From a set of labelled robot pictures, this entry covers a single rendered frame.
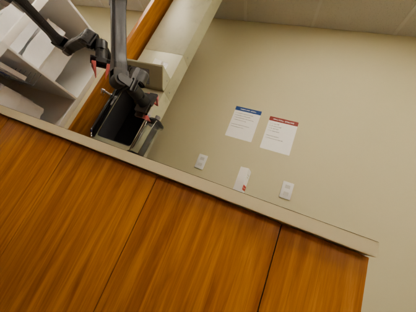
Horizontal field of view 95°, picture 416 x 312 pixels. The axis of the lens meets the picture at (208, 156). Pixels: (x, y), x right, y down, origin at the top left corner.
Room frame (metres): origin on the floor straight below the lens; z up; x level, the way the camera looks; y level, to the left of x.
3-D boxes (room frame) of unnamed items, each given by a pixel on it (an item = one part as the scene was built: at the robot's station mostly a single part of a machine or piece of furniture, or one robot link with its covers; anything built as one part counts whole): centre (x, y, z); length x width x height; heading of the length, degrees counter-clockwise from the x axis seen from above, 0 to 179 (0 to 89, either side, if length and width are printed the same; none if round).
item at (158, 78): (1.08, 0.58, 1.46); 0.32 x 0.11 x 0.10; 73
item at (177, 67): (1.25, 0.52, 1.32); 0.32 x 0.25 x 0.77; 73
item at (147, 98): (0.84, 0.39, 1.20); 0.07 x 0.07 x 0.10; 73
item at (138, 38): (1.35, 0.73, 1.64); 0.49 x 0.03 x 1.40; 163
